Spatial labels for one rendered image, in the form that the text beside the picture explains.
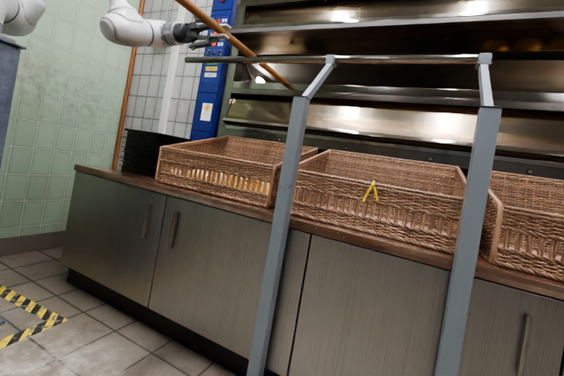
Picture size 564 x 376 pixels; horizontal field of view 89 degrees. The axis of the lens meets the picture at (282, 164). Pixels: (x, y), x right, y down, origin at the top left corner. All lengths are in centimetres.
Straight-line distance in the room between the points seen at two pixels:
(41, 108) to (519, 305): 223
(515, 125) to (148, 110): 203
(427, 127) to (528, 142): 35
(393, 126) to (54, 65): 188
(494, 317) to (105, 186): 144
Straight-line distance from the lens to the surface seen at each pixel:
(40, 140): 215
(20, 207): 219
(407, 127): 141
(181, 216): 117
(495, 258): 93
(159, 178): 132
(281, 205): 87
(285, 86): 161
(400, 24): 141
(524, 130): 147
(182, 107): 199
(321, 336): 99
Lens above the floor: 74
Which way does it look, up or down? level
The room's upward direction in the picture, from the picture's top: 10 degrees clockwise
